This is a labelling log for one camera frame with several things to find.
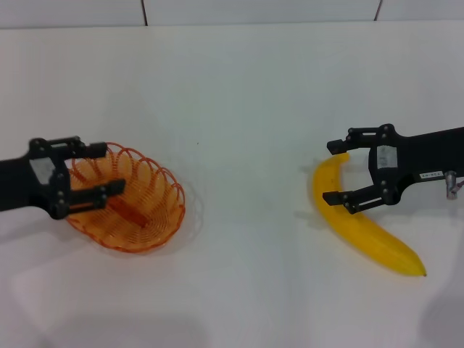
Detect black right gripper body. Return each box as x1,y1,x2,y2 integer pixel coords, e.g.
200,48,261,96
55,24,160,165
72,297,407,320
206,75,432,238
368,126,464,207

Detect yellow banana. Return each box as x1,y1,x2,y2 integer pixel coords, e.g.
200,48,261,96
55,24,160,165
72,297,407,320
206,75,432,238
312,152,428,278

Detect silver metal cable connector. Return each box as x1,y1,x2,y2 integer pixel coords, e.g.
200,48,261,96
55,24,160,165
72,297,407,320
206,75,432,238
444,170,460,199

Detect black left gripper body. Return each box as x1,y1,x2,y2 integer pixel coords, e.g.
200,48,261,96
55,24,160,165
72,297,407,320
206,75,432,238
0,154,70,220

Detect orange woven plastic basket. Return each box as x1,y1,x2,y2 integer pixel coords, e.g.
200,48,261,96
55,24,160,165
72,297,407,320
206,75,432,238
65,141,186,251

